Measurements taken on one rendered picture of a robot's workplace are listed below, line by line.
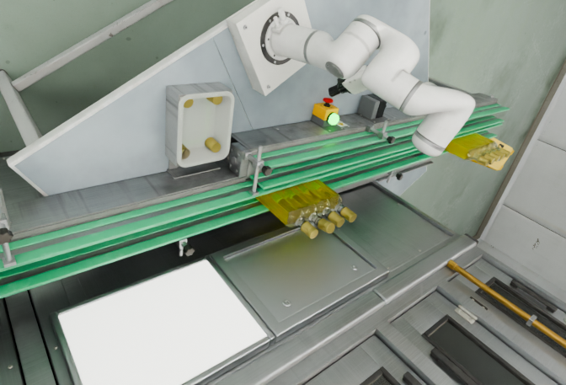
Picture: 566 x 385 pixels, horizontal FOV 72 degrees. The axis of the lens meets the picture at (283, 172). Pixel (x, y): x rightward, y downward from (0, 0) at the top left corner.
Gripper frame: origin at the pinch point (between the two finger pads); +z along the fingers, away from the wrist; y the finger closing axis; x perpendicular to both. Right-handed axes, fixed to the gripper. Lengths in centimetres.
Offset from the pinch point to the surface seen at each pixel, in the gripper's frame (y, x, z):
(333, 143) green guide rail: -1.5, 20.0, 3.9
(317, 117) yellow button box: -1.7, 7.2, 9.0
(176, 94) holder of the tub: 58, 21, 19
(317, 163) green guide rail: -0.2, 26.0, 10.7
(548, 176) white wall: -573, -99, -62
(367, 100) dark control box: -23.1, -4.8, -3.7
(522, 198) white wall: -598, -80, -20
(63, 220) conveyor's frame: 71, 53, 42
